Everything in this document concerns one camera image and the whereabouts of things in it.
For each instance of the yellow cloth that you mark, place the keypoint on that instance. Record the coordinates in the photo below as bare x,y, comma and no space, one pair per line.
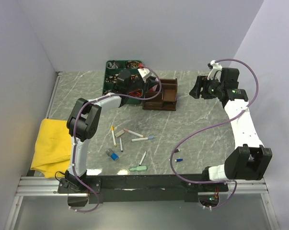
52,148

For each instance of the blue capped glue stick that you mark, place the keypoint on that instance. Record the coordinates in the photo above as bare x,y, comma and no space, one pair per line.
111,154

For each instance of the uncapped white marker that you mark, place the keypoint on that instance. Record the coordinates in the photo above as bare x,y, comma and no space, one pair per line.
142,158

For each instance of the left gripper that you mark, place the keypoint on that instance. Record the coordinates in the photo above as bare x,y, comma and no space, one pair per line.
151,82

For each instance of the short mint green highlighter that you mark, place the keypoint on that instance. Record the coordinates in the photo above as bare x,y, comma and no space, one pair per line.
138,168

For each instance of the brown wooden desk organizer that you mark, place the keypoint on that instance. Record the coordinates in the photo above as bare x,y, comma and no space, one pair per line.
166,100

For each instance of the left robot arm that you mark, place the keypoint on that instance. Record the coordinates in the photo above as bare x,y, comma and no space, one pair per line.
84,119

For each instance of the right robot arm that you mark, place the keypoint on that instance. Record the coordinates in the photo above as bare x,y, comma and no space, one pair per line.
250,158

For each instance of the short blue tipped pen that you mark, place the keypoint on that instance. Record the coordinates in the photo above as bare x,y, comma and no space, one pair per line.
121,144

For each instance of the blue capped white pen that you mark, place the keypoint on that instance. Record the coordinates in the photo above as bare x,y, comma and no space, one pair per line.
142,139

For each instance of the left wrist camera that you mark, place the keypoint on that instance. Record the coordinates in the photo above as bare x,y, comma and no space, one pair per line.
144,72

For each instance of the orange capped white pen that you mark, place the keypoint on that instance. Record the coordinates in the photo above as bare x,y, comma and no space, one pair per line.
134,133

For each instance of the aluminium rail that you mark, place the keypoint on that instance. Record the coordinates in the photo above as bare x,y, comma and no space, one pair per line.
40,186

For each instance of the black base bar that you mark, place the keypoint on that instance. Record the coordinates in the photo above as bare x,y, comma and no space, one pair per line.
163,187

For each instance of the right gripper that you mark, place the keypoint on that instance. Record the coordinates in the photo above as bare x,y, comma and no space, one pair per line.
200,83

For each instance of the small grey eraser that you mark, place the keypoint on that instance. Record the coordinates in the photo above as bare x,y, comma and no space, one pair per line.
119,133

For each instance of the green compartment tray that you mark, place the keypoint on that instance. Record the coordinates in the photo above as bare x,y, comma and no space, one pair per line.
112,71

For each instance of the yellow capped white pen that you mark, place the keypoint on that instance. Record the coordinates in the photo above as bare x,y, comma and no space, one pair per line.
113,136

